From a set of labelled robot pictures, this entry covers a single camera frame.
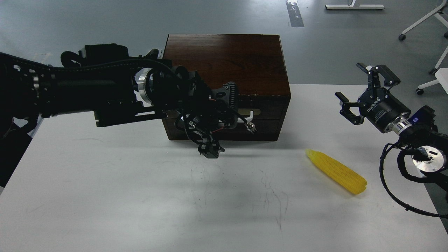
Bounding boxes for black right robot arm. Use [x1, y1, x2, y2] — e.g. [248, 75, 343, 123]
[335, 63, 447, 190]

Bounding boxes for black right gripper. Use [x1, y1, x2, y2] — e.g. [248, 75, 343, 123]
[335, 63, 411, 133]

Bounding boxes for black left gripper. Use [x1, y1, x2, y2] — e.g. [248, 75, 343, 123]
[175, 81, 240, 159]

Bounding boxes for grey floor tape strip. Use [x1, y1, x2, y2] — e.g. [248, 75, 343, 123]
[285, 0, 305, 28]

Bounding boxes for wooden drawer with white handle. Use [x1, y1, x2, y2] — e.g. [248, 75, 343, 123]
[164, 97, 287, 121]

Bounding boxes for white rolling chair base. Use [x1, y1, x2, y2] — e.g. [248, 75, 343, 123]
[398, 0, 448, 96]

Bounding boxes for yellow corn cob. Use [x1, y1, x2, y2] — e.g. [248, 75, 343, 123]
[305, 149, 368, 195]

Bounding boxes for white floor tape marks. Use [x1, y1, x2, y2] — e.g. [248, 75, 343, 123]
[152, 48, 163, 58]

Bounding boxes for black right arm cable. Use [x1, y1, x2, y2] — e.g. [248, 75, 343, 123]
[379, 142, 448, 219]

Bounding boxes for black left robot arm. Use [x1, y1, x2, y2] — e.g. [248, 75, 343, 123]
[1, 43, 247, 188]

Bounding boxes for white stand base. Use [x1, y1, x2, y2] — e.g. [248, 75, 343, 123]
[325, 0, 385, 10]

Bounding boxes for dark wooden drawer cabinet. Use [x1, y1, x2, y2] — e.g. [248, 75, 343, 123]
[163, 34, 291, 141]

